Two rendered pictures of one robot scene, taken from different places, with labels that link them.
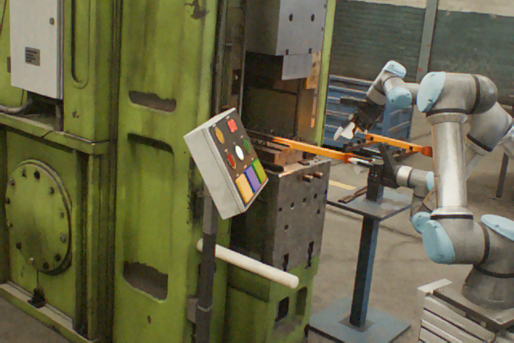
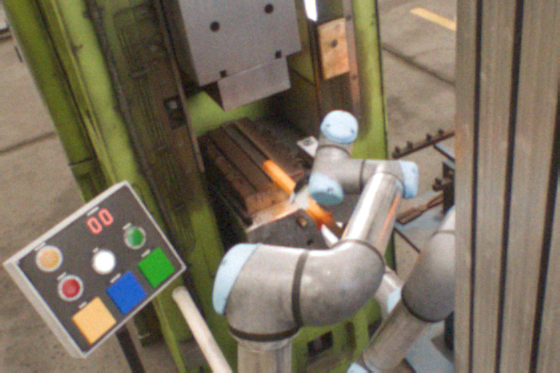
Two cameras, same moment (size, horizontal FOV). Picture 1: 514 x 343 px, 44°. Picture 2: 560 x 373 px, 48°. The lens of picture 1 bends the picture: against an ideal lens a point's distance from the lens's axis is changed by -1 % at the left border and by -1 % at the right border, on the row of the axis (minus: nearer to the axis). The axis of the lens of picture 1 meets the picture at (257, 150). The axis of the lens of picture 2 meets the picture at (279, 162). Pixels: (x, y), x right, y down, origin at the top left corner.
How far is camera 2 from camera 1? 161 cm
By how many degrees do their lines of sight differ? 35
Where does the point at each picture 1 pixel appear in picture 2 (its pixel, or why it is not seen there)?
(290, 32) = (220, 46)
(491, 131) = (428, 297)
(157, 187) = not seen: hidden behind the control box
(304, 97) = (329, 87)
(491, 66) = not seen: outside the picture
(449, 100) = (241, 316)
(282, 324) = (325, 357)
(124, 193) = not seen: hidden behind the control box
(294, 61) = (244, 80)
